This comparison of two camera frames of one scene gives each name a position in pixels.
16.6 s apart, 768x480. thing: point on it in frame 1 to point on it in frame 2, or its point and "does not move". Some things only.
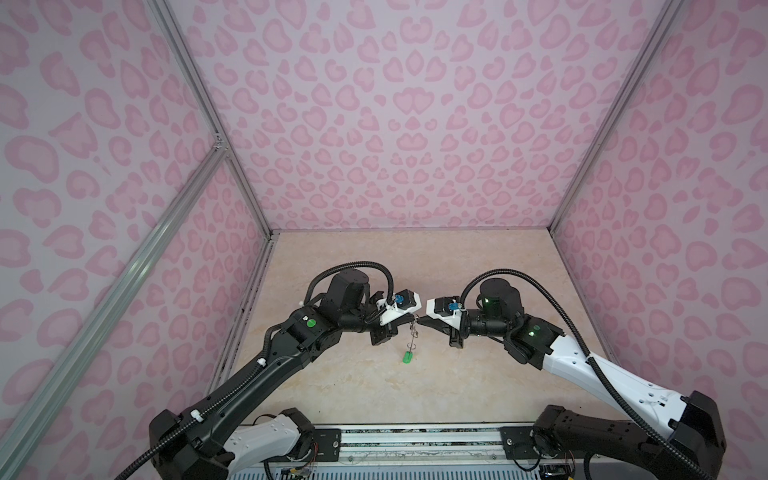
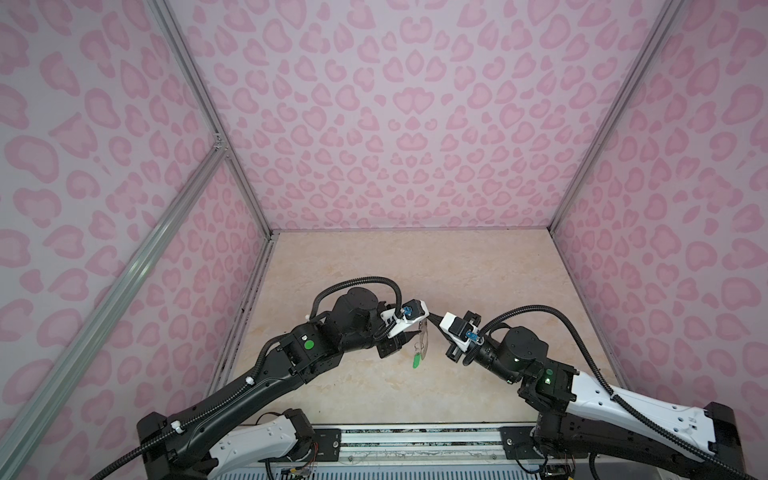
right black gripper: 456,340 to 455,353
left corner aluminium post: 171,31 does not move
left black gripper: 387,331 to 395,343
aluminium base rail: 420,444 does not move
